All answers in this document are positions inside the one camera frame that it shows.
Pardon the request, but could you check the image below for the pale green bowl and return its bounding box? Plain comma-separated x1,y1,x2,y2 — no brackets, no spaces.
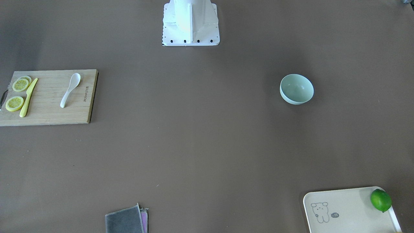
279,74,314,105

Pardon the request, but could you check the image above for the white ceramic spoon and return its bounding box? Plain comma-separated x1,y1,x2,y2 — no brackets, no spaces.
60,73,81,108

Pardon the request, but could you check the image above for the purple cloth underneath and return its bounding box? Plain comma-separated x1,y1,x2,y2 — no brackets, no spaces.
140,208,149,233

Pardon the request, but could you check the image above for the grey folded cloth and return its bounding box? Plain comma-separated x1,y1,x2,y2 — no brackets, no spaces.
105,204,144,233

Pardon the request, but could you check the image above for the cream tray with bear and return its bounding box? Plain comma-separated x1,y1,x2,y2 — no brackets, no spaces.
303,187,402,233

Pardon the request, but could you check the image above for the yellow plastic knife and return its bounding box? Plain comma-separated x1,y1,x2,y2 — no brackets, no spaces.
19,78,38,117

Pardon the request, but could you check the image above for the upper lemon slice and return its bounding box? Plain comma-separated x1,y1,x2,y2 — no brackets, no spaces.
12,76,32,92

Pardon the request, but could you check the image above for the lemon slice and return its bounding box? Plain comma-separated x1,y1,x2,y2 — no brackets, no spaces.
5,96,25,112
12,76,32,92

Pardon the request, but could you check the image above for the green lime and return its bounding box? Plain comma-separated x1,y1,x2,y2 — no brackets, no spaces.
370,189,392,213

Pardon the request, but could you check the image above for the lower lemon slice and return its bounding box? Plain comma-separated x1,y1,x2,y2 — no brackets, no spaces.
5,96,25,112

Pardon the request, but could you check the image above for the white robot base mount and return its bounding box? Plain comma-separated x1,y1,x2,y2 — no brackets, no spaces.
162,0,220,46

